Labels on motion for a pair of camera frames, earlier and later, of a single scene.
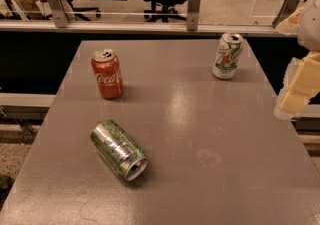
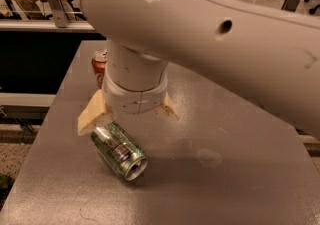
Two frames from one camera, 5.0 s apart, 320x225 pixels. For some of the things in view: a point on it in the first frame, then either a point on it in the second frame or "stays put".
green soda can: x=123 y=153 stays put
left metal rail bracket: x=55 y=1 stays put
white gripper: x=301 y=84 -> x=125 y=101
